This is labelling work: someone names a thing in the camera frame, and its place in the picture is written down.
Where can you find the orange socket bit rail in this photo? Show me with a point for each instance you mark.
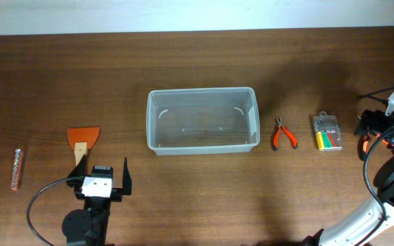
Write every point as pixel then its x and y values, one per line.
pixel 17 169

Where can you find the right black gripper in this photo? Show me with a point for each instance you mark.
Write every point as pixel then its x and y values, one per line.
pixel 376 116

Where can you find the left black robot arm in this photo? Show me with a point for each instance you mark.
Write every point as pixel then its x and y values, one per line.
pixel 88 226

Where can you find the white camera box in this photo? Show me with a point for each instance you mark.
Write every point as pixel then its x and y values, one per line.
pixel 96 187
pixel 390 105

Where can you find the orange scraper wooden handle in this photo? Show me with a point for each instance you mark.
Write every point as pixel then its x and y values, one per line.
pixel 82 139

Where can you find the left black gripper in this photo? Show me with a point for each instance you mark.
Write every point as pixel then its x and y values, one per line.
pixel 117 194

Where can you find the right white camera box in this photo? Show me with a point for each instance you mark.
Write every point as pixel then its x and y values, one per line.
pixel 390 105

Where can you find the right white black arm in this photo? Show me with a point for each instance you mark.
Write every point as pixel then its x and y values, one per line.
pixel 376 214

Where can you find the left white camera box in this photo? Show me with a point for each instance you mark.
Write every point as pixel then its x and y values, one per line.
pixel 96 187

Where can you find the clear box coloured tubes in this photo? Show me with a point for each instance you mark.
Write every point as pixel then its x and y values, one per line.
pixel 327 132

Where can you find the orange black long-nose pliers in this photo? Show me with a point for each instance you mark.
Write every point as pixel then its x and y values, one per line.
pixel 363 144

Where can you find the clear plastic container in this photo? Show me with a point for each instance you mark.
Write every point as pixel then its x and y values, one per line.
pixel 211 120

